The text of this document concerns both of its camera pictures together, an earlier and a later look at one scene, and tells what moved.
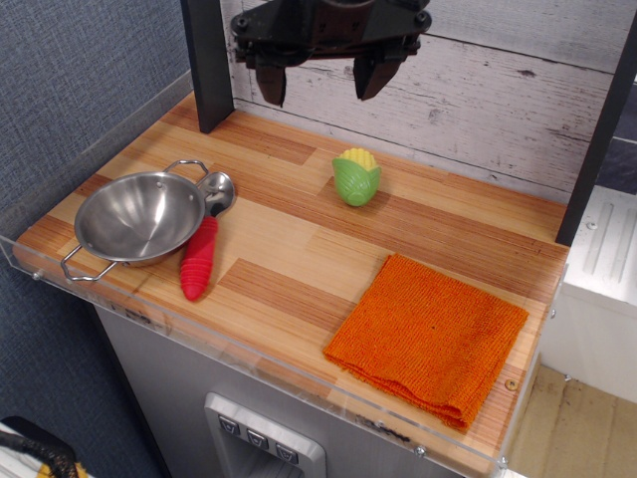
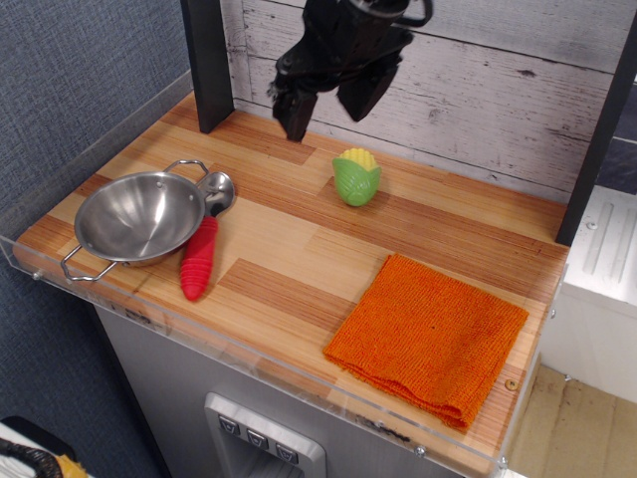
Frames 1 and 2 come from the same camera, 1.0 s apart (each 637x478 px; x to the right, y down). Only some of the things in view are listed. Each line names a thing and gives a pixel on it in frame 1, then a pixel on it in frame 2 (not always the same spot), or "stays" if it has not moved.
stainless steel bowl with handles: x=137 y=218 stays
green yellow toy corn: x=357 y=176 stays
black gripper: x=358 y=31 to x=343 y=49
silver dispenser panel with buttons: x=250 y=444 stays
